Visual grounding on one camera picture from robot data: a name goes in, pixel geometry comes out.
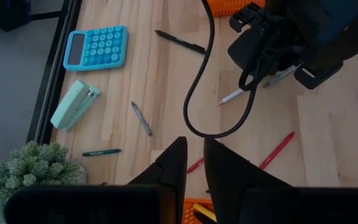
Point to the black equipment case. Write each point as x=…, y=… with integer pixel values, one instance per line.
x=5, y=12

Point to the grey crayon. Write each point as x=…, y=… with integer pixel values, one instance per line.
x=280, y=76
x=141, y=119

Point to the red crayon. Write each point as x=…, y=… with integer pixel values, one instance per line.
x=195, y=165
x=277, y=151

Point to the green succulent potted plant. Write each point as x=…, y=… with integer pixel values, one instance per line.
x=26, y=168

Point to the orange plastic mesh bin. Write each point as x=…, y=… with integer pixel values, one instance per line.
x=187, y=214
x=228, y=7

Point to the dark green crayon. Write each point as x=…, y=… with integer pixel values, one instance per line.
x=101, y=152

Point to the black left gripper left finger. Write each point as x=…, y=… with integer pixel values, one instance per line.
x=172, y=168

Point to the mint green stapler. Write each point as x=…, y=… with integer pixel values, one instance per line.
x=73, y=105

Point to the blue calculator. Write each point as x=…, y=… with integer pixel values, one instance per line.
x=101, y=46

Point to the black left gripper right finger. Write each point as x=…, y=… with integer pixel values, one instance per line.
x=228, y=177

